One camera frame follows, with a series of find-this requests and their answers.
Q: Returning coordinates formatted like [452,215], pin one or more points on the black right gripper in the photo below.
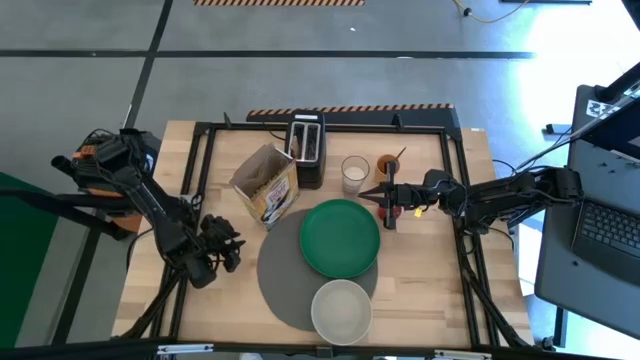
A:
[407,196]

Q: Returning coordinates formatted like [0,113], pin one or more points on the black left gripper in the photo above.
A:
[216,235]

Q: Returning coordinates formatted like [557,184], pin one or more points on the panda cereal box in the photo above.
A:
[270,187]

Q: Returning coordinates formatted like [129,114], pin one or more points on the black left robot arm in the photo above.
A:
[165,225]

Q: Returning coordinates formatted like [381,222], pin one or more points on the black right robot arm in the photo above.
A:
[510,197]

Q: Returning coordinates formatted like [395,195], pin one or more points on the small red cup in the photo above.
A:
[382,213]

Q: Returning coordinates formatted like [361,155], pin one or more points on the glass of milk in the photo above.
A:
[355,175]

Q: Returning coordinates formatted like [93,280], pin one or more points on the orange cup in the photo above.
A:
[382,167]

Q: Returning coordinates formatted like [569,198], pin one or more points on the yellow tag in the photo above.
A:
[418,212]

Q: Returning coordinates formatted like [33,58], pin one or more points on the grey woven round placemat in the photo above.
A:
[282,280]

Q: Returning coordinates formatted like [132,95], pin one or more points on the green plate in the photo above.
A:
[340,239]

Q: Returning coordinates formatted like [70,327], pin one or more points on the black ramp with hazard stripes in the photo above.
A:
[360,116]

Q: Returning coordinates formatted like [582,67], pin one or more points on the black toaster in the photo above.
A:
[306,150]

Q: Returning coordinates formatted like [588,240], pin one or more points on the cream ceramic bowl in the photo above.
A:
[341,312]

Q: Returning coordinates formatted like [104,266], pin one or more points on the grey cart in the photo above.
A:
[560,270]

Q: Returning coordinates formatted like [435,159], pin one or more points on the green floor mat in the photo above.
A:
[25,250]

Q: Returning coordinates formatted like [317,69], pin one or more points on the black laptop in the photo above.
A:
[607,235]

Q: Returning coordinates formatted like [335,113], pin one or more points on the black white marker sticker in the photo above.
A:
[602,109]

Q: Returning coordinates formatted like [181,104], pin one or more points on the black metal table frame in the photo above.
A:
[452,150]

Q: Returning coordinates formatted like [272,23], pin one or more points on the silver bracket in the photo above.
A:
[185,348]
[462,355]

